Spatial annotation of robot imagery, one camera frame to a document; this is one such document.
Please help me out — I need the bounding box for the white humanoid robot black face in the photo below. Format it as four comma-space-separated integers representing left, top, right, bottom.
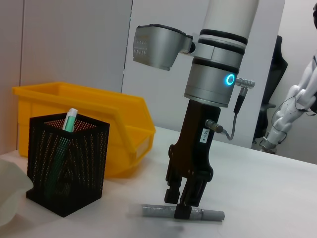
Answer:
259, 4, 317, 152

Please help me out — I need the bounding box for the black mesh pen holder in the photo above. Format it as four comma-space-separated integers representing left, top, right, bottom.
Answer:
26, 113, 110, 218

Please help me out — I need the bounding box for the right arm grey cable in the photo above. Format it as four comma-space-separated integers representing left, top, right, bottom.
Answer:
205, 77, 256, 141

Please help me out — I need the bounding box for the silver pen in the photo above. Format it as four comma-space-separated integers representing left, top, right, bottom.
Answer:
140, 203, 225, 222

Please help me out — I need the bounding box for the green translucent fruit plate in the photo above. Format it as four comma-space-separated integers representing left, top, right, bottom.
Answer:
0, 158, 35, 227

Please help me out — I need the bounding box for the green utility knife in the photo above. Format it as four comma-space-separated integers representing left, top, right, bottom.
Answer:
46, 108, 79, 198

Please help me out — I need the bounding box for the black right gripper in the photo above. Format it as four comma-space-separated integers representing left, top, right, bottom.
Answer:
163, 100, 221, 220

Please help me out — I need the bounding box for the right wrist silver camera housing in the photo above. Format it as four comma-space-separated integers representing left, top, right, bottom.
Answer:
132, 23, 194, 72

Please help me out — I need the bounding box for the yellow plastic bin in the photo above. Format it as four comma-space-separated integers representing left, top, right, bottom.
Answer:
11, 81, 156, 178

